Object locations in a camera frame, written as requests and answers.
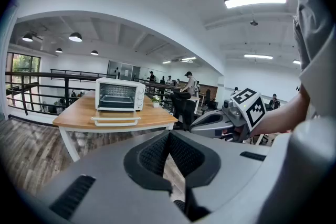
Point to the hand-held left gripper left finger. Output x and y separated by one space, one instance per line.
152 157

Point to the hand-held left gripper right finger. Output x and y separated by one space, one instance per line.
194 160

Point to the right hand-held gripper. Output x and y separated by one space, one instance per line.
252 110

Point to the white toaster oven door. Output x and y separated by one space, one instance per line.
115 120

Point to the white toaster oven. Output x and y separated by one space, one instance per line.
140 94

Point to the person's right forearm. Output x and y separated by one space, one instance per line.
283 115

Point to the black office chair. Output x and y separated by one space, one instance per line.
185 110

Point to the long ceiling light panel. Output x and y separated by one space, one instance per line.
254 0
258 56

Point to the small white potted plant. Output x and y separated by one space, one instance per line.
156 101

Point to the metal baking tray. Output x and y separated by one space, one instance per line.
116 98

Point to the wooden table with white legs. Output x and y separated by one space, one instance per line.
76 112

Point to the person's gray shirt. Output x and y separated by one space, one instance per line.
315 47

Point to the black pendant lamp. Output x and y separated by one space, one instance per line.
75 37
94 53
27 37
59 50

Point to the black metal railing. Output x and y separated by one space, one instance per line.
52 76

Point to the large window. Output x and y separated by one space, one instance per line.
22 64

